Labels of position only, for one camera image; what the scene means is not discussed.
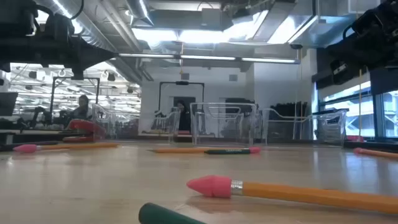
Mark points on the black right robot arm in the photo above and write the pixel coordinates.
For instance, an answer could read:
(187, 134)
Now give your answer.
(373, 31)

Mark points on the red stapler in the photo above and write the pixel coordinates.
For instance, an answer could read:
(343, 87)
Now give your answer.
(84, 126)

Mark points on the person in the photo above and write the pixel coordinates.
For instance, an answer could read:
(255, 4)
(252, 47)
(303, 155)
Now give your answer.
(82, 109)
(183, 116)

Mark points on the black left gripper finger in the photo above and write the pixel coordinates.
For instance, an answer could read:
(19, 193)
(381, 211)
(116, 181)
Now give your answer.
(90, 57)

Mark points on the black computer monitor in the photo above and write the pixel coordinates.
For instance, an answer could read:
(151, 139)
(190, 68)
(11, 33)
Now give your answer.
(7, 104)

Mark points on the narrow clear plastic bin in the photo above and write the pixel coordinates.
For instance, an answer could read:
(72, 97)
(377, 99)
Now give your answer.
(224, 109)

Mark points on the wide clear plastic bin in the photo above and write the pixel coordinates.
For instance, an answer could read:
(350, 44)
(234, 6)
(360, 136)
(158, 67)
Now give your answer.
(102, 118)

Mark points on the black ceiling dome camera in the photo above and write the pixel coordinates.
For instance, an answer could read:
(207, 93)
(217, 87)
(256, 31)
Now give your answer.
(296, 46)

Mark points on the black gantry frame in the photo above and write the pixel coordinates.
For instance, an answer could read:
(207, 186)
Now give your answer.
(182, 83)
(91, 78)

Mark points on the grey square wall vent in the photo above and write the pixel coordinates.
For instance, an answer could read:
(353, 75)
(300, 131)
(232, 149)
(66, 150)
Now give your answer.
(233, 77)
(185, 76)

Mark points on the black storage rack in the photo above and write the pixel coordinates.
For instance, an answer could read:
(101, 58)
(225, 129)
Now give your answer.
(289, 105)

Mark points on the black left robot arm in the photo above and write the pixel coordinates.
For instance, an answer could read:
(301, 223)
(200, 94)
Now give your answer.
(18, 18)

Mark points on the orange pencil pink cap eraser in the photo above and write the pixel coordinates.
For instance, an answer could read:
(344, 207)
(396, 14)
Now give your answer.
(180, 150)
(77, 145)
(311, 196)
(376, 152)

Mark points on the green marker pink tip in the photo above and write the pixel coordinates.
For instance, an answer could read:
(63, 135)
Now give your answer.
(227, 152)

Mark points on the long ceiling light fixture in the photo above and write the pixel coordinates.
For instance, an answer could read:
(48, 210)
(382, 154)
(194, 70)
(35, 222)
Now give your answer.
(205, 58)

